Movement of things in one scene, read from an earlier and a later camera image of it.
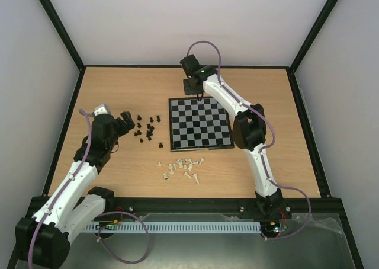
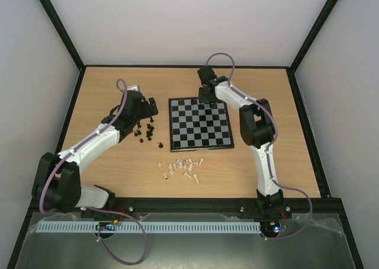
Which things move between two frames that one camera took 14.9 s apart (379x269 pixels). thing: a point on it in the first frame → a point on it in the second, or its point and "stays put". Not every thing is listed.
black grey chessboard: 196,125 stays put
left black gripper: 128,119 → 148,111
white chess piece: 196,178 stays put
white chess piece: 186,173 stays put
